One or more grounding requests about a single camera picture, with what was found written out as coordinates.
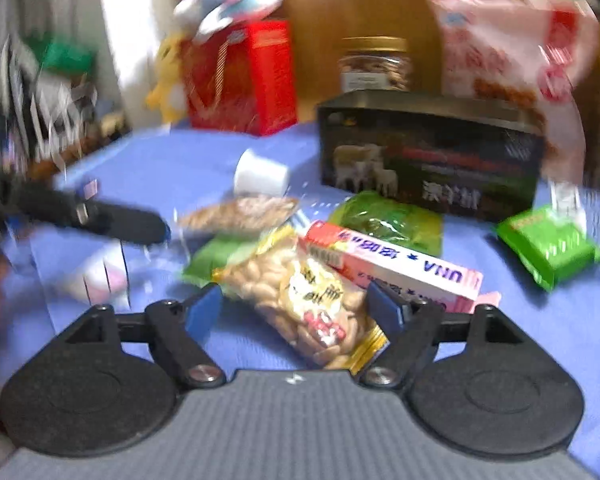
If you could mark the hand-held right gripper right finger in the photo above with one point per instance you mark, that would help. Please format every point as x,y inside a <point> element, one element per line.
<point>384,310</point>

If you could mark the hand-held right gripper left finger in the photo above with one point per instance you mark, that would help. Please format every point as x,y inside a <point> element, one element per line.
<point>204,310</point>

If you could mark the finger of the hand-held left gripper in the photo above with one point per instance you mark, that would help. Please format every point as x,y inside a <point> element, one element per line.
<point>120,222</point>

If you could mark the pink red carton box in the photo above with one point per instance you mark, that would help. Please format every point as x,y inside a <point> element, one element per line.
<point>390,265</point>

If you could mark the light green snack packet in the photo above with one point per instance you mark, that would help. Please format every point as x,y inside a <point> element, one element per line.
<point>215,257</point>

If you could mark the yellow peanut snack bag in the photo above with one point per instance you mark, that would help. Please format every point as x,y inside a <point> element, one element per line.
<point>300,300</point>

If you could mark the green pea snack packet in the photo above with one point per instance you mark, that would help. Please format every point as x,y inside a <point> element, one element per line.
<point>385,220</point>

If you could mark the clear seed packet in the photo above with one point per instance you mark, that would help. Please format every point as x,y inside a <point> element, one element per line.
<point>240,212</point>

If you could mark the black tin box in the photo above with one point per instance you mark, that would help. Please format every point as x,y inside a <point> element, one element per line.
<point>430,160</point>

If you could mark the green wafer packet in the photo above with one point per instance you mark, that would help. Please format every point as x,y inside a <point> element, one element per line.
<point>550,245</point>

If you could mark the small white pink packet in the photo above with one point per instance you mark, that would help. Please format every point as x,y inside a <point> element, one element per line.
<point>100,272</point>

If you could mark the blue tablecloth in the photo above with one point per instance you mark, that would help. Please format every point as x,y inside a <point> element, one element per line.
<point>155,170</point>

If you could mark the dark blurred clutter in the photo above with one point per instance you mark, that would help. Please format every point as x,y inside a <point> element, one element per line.
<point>45,110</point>

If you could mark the white plastic cup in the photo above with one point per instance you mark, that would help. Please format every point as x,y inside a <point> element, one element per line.
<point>257,174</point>

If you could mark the yellow plush toy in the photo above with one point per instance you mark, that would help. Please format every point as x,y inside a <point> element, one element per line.
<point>167,80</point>

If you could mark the red gift bag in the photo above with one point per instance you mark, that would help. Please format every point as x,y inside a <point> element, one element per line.
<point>240,80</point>

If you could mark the nut jar with gold lid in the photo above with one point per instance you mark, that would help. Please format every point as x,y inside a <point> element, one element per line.
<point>375,67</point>

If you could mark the white and red snack bag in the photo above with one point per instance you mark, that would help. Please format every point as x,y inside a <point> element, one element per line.
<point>500,45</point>

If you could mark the wooden headboard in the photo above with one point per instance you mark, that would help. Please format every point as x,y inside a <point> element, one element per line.
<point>360,0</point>

